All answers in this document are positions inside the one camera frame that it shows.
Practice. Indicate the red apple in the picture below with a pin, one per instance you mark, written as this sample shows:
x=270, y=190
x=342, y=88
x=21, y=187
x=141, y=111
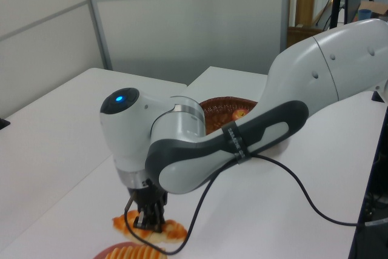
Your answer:
x=239, y=115

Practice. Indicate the blue cup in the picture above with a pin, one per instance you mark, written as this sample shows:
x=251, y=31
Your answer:
x=364, y=15

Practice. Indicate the brown woven basket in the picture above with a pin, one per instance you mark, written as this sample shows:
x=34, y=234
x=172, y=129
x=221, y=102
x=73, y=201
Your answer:
x=218, y=107

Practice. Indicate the striped bread roll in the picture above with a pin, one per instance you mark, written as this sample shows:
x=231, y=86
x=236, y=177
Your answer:
x=136, y=253

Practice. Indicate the open cardboard box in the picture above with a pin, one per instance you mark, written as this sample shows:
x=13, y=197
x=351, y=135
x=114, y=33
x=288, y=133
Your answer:
x=376, y=7

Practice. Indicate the braided bread loaf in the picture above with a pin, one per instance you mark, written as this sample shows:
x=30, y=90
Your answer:
x=174, y=231

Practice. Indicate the pink plate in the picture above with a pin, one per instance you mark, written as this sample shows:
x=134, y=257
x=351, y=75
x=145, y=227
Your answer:
x=101, y=254

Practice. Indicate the grey partition post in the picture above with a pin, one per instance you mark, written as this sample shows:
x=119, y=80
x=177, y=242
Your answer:
x=97, y=28
x=286, y=13

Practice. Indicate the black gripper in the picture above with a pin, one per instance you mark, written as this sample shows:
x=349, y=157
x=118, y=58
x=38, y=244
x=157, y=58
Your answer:
x=148, y=195

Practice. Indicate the black tripod stand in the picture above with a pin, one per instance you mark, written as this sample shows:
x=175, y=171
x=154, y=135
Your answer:
x=336, y=7

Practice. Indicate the small black table clamp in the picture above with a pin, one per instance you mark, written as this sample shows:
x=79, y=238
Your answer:
x=3, y=124

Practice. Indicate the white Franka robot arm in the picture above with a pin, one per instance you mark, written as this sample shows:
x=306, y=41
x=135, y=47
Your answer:
x=348, y=59

